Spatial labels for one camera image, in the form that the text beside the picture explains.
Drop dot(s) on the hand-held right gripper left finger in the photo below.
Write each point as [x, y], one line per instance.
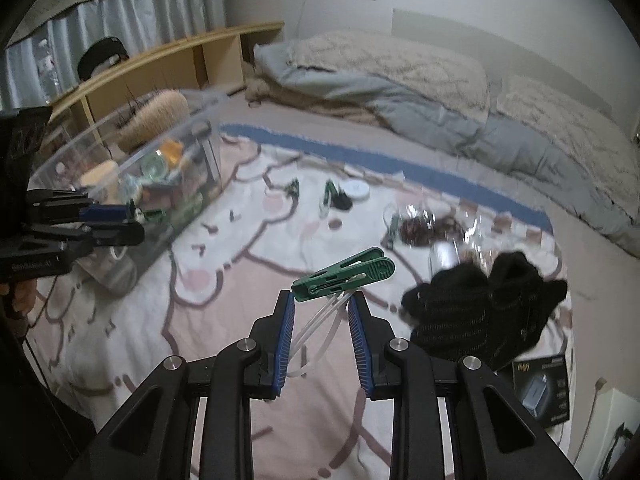
[282, 345]

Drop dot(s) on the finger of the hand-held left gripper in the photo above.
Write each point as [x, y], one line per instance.
[105, 212]
[115, 234]

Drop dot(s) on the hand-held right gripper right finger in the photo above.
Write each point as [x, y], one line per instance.
[360, 345]

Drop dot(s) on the clear plastic storage bin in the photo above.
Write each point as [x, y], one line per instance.
[200, 175]

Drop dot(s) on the person's left hand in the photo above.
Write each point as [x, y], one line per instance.
[20, 297]

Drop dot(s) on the rounded wooden object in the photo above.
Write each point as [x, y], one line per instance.
[100, 175]

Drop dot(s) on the cartoon printed blanket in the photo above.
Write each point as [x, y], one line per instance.
[225, 280]

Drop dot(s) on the black glove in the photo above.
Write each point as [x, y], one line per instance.
[450, 305]
[520, 300]

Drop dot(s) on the small white bottle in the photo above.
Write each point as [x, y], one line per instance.
[445, 255]

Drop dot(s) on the small black object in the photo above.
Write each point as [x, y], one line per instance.
[342, 201]

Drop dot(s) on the clear water bottle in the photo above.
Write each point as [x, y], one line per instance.
[50, 70]

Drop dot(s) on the white round disc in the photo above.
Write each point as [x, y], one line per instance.
[357, 190]

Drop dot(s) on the wooden shelf unit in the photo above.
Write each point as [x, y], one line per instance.
[165, 65]

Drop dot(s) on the black cap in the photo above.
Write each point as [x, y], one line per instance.
[100, 50]

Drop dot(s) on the clear plastic bag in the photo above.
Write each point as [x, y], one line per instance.
[480, 230]

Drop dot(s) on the black product box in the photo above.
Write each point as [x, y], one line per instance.
[542, 392]

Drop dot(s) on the grey curtain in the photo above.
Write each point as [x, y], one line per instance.
[150, 15]

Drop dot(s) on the beige bed sheet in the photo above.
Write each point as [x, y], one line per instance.
[590, 280]

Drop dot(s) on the grey duvet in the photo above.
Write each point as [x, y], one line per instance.
[525, 160]

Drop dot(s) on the white headboard panel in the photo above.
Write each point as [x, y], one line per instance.
[475, 35]

